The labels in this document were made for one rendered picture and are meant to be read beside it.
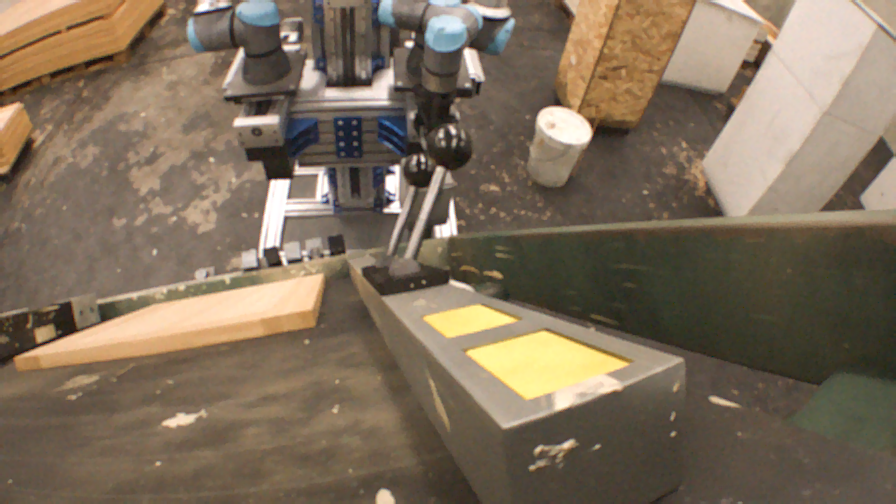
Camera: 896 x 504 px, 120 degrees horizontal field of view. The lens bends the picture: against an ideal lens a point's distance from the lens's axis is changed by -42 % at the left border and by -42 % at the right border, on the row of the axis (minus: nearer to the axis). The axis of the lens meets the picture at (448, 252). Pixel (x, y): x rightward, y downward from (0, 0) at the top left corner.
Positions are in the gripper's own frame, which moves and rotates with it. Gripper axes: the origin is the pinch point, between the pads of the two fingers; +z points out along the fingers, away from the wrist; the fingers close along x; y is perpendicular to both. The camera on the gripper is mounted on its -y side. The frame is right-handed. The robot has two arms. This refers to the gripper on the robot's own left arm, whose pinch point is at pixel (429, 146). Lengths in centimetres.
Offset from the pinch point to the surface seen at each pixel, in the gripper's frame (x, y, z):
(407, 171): -17, 46, -41
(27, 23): -303, -303, 23
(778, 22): 738, -368, 79
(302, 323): -31, 56, -32
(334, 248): -26.5, 7.1, 25.8
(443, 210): 3.9, 5.4, 19.4
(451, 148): -16, 53, -51
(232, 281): -52, 21, 12
